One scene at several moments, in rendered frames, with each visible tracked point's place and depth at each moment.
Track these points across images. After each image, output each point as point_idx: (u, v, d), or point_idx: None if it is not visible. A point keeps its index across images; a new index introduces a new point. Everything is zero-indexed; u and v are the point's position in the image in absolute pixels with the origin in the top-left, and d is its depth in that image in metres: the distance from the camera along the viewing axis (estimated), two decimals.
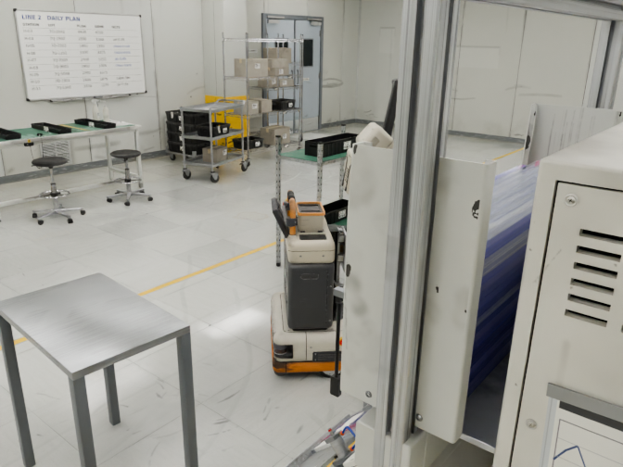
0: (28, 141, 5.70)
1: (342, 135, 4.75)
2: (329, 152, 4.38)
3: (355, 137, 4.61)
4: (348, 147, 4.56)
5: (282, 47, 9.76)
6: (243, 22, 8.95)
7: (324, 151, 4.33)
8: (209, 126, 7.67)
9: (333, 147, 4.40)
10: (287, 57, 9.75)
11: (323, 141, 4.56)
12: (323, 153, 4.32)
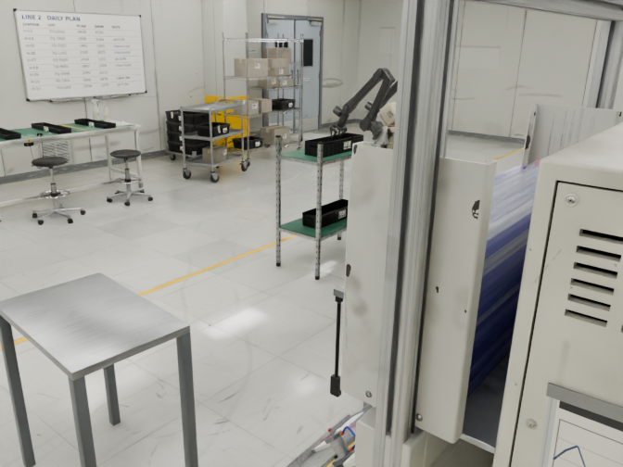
0: (28, 141, 5.70)
1: (342, 135, 4.75)
2: (329, 152, 4.38)
3: (355, 137, 4.61)
4: (348, 147, 4.56)
5: (282, 47, 9.76)
6: (243, 22, 8.95)
7: (324, 151, 4.33)
8: (209, 126, 7.67)
9: (333, 147, 4.40)
10: (287, 57, 9.75)
11: (323, 141, 4.56)
12: (323, 153, 4.32)
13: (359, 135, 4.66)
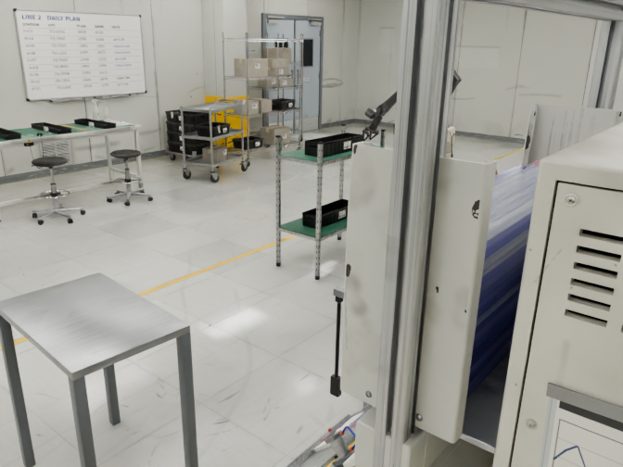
0: (28, 141, 5.70)
1: (342, 135, 4.75)
2: (329, 152, 4.38)
3: (355, 137, 4.61)
4: (348, 147, 4.56)
5: (282, 47, 9.76)
6: (243, 22, 8.95)
7: (324, 151, 4.33)
8: (209, 126, 7.67)
9: (333, 147, 4.40)
10: (287, 57, 9.75)
11: (323, 141, 4.56)
12: (323, 153, 4.32)
13: (359, 135, 4.66)
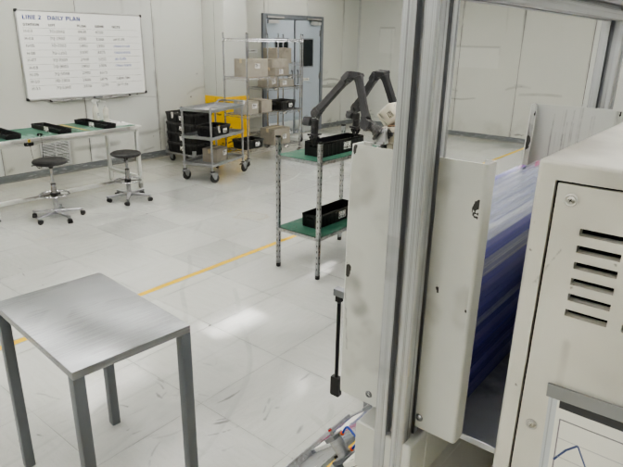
0: (28, 141, 5.70)
1: (342, 135, 4.75)
2: (329, 152, 4.38)
3: (355, 137, 4.61)
4: (348, 147, 4.56)
5: (282, 47, 9.76)
6: (243, 22, 8.95)
7: (324, 151, 4.33)
8: (209, 126, 7.67)
9: (333, 147, 4.40)
10: (287, 57, 9.75)
11: (323, 141, 4.56)
12: (323, 153, 4.32)
13: (359, 135, 4.66)
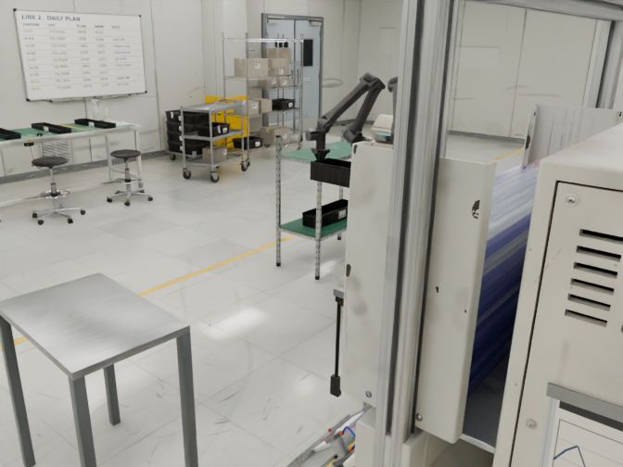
0: (28, 141, 5.70)
1: (320, 166, 3.31)
2: None
3: (343, 161, 3.39)
4: None
5: (282, 47, 9.76)
6: (243, 22, 8.95)
7: None
8: (209, 126, 7.67)
9: None
10: (287, 57, 9.75)
11: None
12: None
13: (335, 159, 3.43)
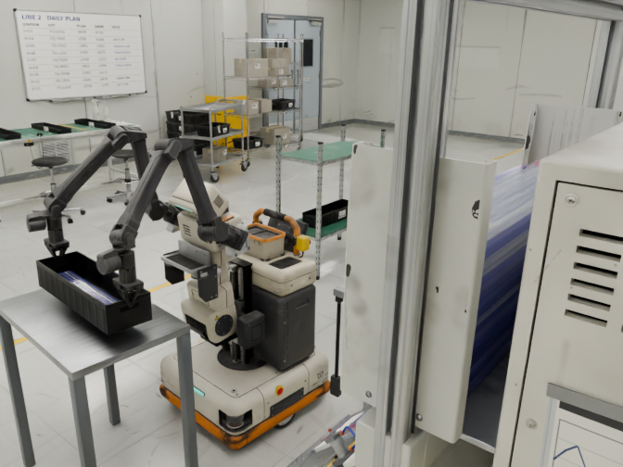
0: (28, 141, 5.70)
1: (45, 269, 2.21)
2: None
3: (91, 259, 2.29)
4: (105, 283, 2.25)
5: (282, 47, 9.76)
6: (243, 22, 8.95)
7: None
8: (209, 126, 7.67)
9: (130, 292, 2.11)
10: (287, 57, 9.75)
11: (77, 293, 2.04)
12: (149, 309, 2.04)
13: (82, 255, 2.33)
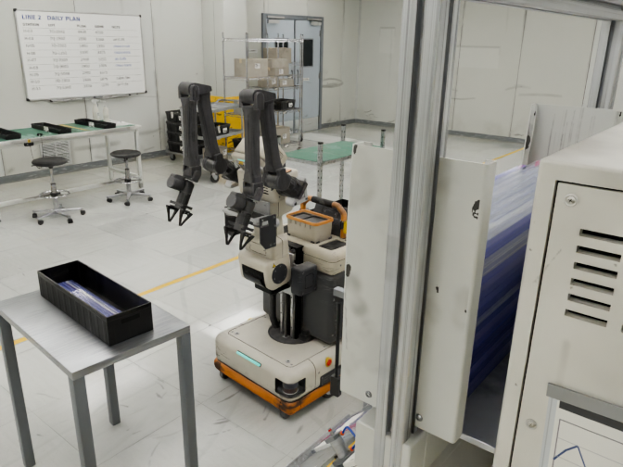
0: (28, 141, 5.70)
1: (46, 279, 2.23)
2: None
3: (92, 269, 2.31)
4: (106, 292, 2.27)
5: (282, 47, 9.76)
6: (243, 22, 8.95)
7: None
8: None
9: (131, 302, 2.13)
10: (287, 57, 9.75)
11: (78, 304, 2.06)
12: (150, 320, 2.05)
13: (82, 264, 2.34)
